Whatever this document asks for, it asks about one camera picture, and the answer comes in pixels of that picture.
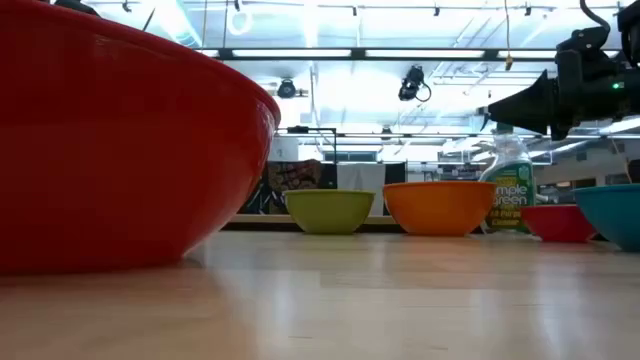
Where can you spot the nested rainbow bowls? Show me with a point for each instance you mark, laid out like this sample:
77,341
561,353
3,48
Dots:
110,150

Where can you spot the round black ceiling fixture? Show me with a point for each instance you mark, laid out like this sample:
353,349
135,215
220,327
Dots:
286,89

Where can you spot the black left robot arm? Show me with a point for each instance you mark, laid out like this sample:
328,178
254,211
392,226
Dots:
75,6

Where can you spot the black aluminium rig frame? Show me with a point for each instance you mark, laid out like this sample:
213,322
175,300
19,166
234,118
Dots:
360,53

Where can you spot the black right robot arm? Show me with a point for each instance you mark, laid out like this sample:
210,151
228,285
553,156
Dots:
631,27

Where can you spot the black hanging camera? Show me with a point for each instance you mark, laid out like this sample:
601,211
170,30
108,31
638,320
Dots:
411,82

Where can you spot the teal bowl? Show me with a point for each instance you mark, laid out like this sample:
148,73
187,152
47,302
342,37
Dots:
615,215

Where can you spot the small red bowl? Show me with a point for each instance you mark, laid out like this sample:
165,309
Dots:
557,225

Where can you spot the lime green bowl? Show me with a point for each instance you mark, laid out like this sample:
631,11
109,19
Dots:
327,212

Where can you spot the dark patterned furniture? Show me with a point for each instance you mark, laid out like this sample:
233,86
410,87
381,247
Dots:
292,180

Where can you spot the orange bowl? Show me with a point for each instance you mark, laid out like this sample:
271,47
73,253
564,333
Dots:
439,210

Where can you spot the green cleaner spray bottle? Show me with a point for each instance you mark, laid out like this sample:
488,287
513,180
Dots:
512,190

